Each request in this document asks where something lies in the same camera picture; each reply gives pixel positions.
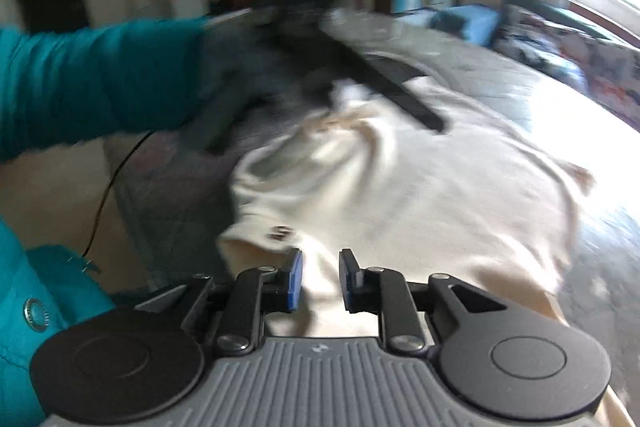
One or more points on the cream white garment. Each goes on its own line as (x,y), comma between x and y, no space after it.
(165,207)

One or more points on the person's left forearm teal sleeve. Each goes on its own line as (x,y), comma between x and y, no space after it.
(95,79)

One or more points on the person's teal jacket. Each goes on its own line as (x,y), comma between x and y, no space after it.
(45,307)

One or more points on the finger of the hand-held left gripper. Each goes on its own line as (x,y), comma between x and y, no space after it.
(385,79)

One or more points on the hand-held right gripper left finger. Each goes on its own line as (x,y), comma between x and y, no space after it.
(296,281)

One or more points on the cream white sweatshirt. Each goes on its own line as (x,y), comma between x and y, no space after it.
(410,207)

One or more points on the person's left hand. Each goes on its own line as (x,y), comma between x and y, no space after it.
(240,57)

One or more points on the blue folded cloth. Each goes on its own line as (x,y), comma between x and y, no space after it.
(467,23)

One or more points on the printed pillow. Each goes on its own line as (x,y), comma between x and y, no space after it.
(565,52)

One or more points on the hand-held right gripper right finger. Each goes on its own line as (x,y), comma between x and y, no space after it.
(347,281)

